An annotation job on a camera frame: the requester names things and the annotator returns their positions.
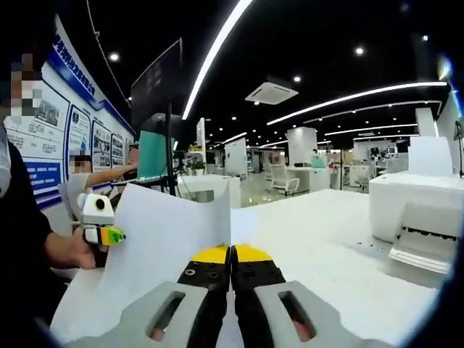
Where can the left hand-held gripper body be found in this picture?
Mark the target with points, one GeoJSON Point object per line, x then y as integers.
{"type": "Point", "coordinates": [90, 215]}

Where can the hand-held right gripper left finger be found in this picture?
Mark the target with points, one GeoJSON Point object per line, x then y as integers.
{"type": "Point", "coordinates": [134, 326]}

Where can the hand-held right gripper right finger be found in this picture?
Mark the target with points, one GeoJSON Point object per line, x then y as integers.
{"type": "Point", "coordinates": [326, 326]}

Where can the stack of white printing papers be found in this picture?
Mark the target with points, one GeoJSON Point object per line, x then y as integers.
{"type": "Point", "coordinates": [163, 235]}

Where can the person's left hand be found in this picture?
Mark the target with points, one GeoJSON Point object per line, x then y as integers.
{"type": "Point", "coordinates": [81, 253]}

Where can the white table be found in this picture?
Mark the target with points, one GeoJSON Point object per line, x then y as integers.
{"type": "Point", "coordinates": [326, 253]}

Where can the green board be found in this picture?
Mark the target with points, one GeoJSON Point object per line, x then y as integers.
{"type": "Point", "coordinates": [152, 156]}

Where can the white chest-worn device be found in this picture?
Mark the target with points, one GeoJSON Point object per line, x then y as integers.
{"type": "Point", "coordinates": [3, 163]}

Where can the white counter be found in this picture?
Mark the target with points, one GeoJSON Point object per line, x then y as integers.
{"type": "Point", "coordinates": [210, 190]}

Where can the potted green plant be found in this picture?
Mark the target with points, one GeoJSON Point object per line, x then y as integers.
{"type": "Point", "coordinates": [197, 167]}

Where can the white printer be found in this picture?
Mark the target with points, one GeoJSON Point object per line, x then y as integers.
{"type": "Point", "coordinates": [391, 203]}

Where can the black screen on stand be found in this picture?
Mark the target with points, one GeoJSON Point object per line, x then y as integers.
{"type": "Point", "coordinates": [156, 79]}

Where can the white office chair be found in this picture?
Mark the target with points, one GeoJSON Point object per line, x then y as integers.
{"type": "Point", "coordinates": [284, 179]}

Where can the long ceiling light strip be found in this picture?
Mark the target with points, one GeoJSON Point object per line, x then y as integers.
{"type": "Point", "coordinates": [214, 50]}

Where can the ceiling air conditioner vent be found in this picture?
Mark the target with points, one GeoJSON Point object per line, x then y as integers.
{"type": "Point", "coordinates": [272, 93]}

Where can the black tablet on tripod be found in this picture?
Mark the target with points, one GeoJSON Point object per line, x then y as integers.
{"type": "Point", "coordinates": [459, 134]}

